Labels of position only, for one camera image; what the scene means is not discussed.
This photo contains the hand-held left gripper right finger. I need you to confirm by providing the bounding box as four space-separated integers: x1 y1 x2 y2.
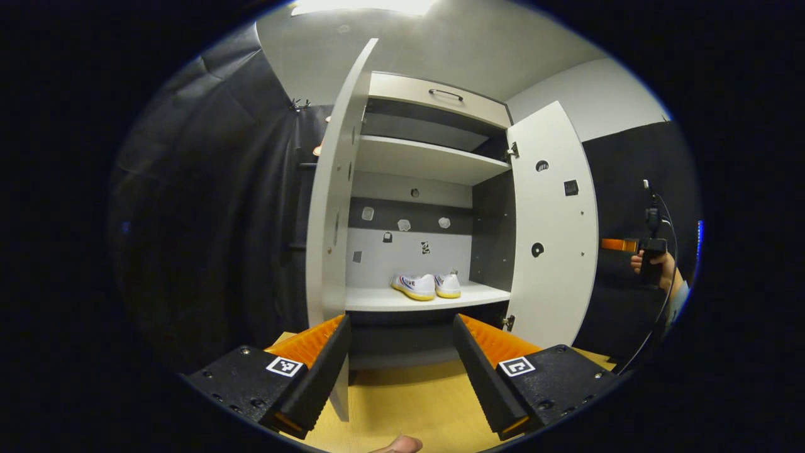
453 313 620 441

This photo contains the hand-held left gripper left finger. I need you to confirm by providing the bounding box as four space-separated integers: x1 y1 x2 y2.
181 313 352 440

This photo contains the white shoe cabinet door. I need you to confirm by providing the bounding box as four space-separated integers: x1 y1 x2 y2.
305 38 379 422
506 101 599 350

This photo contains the white shoe cabinet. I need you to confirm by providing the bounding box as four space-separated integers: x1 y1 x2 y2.
343 70 519 372

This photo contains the white striped shoe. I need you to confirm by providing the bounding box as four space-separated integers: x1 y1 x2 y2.
434 271 462 299
391 273 436 301

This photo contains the white cabinet drawer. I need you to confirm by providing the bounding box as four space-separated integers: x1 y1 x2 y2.
368 71 513 130

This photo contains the black backdrop cloth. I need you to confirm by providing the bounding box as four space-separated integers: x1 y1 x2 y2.
110 22 702 378

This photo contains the ceiling light panel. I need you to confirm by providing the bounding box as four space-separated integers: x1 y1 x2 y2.
291 0 438 17

